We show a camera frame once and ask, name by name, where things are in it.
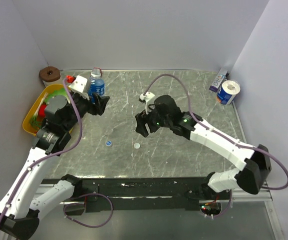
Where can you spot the silver white left wrist camera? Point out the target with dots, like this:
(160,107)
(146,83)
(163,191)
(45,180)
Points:
(81,86)

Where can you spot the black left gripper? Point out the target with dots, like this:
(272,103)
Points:
(98,108)

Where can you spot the red cable connector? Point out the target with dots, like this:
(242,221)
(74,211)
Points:
(70,79)

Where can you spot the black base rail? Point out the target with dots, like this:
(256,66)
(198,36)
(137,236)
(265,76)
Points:
(105,194)

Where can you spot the brown lid white canister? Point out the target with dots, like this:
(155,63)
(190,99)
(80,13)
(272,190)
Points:
(50,75)

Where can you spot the wrapped toilet paper roll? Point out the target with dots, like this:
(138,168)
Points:
(227,92)

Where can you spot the blue label Pocari bottle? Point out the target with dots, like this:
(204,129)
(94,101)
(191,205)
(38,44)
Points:
(97,84)

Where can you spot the white upturned bottle cap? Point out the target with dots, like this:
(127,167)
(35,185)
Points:
(136,145)

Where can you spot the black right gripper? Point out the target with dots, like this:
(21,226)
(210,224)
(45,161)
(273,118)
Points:
(143,118)

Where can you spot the yellow plastic basket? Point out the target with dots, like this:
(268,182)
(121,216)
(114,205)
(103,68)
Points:
(32,122)

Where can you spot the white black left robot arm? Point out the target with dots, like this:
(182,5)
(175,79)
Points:
(20,212)

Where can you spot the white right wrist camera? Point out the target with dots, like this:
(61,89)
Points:
(147,98)

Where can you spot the white green toy cabbage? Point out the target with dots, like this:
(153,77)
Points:
(56,93)

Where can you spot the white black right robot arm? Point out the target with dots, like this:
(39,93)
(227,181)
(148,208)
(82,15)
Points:
(251,167)

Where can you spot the red toy pepper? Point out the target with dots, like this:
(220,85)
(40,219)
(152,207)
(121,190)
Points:
(41,111)

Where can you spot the blue Pocari bottle cap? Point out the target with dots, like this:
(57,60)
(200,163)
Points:
(108,143)

